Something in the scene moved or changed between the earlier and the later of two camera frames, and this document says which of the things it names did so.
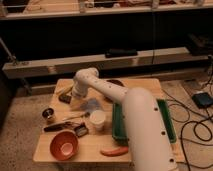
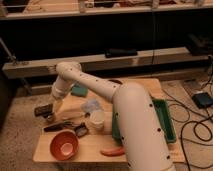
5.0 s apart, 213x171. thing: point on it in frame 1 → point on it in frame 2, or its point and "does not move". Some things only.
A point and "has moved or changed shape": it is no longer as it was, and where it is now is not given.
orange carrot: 115,151 does not move
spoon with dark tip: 85,115 does not move
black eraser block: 65,98 has moved or changed shape
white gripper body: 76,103 → 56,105
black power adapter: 202,100 does not move
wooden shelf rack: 56,39 does not move
